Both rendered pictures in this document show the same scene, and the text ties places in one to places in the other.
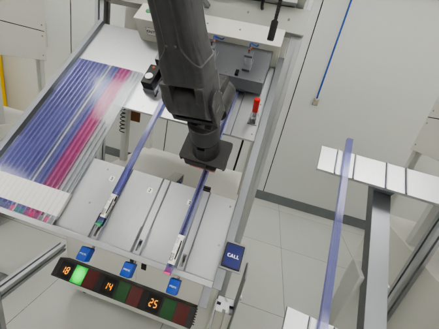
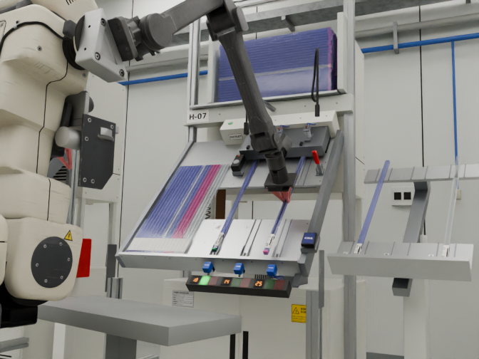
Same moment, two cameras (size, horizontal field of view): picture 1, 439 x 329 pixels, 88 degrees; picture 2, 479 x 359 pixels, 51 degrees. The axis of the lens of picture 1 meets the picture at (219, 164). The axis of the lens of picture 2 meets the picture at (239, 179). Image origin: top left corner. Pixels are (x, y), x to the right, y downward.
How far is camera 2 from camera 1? 1.23 m
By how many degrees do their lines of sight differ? 32
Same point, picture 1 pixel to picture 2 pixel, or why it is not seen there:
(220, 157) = (289, 180)
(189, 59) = (260, 120)
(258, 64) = (317, 135)
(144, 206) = (244, 236)
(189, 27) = (259, 109)
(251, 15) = (308, 107)
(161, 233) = (258, 247)
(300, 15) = (344, 98)
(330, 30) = (443, 106)
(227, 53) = (293, 134)
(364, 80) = not seen: outside the picture
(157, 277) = not seen: outside the picture
